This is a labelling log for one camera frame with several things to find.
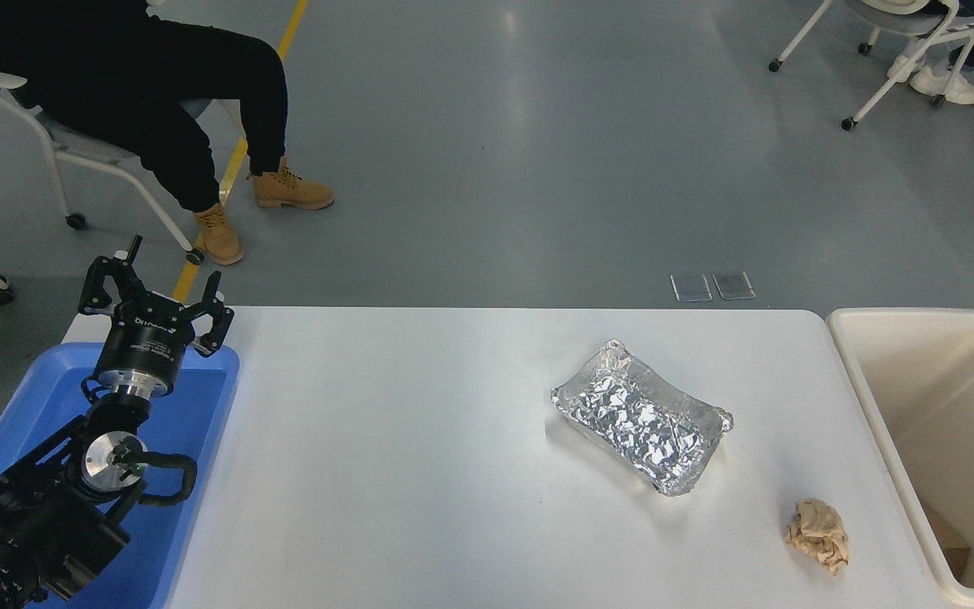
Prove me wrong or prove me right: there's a crumpled silver foil tray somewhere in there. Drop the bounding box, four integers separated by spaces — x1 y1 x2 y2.
550 339 734 497

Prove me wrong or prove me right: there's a blue plastic tray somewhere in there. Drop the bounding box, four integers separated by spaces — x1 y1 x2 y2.
0 341 242 609

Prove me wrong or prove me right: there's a crumpled tan paper ball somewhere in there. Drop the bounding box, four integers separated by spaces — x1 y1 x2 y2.
784 498 850 577

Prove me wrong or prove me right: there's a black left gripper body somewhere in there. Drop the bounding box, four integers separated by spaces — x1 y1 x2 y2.
96 296 199 387

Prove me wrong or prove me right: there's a large pale plastic bin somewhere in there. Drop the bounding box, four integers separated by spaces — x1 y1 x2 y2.
826 308 974 609

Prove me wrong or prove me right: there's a clear floor plate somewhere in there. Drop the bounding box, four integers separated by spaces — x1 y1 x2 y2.
671 273 714 303
713 271 757 301

